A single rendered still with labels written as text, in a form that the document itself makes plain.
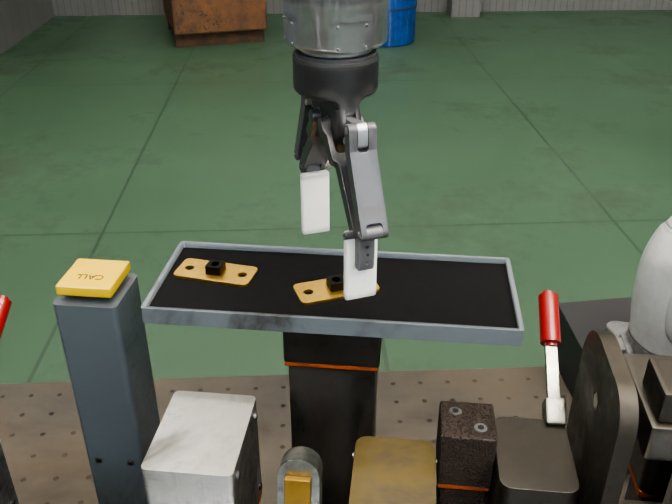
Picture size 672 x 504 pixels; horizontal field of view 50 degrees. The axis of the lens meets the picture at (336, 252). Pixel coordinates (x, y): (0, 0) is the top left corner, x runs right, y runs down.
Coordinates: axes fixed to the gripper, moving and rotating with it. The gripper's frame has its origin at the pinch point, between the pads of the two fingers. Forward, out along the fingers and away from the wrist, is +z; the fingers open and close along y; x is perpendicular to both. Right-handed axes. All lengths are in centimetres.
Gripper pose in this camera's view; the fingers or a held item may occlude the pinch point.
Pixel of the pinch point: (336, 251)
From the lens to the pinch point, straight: 72.6
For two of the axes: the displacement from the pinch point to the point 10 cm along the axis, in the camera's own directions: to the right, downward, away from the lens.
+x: 9.5, -1.6, 2.8
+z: 0.0, 8.7, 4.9
